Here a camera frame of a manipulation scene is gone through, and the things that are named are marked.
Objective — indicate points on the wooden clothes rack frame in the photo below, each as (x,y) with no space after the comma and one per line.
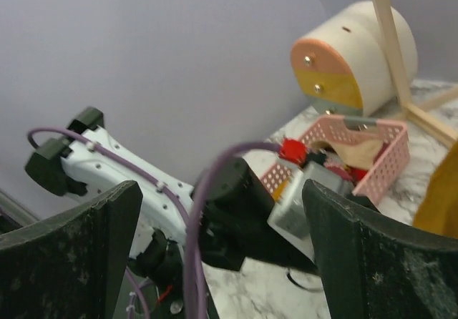
(417,114)

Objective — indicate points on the red sock white pattern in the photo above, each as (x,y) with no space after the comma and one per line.
(355,174)

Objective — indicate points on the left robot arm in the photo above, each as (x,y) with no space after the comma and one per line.
(87,164)

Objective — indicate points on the round pastel drawer cabinet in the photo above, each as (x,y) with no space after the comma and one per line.
(341,65)

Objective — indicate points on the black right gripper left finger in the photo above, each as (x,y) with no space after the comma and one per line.
(71,265)

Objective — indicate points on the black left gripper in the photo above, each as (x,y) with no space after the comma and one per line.
(235,228)

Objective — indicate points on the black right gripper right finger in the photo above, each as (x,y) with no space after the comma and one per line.
(372,266)

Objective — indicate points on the pink perforated plastic basket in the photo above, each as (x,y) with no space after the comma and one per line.
(391,160)

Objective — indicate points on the mustard yellow sock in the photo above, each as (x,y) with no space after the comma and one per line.
(438,212)

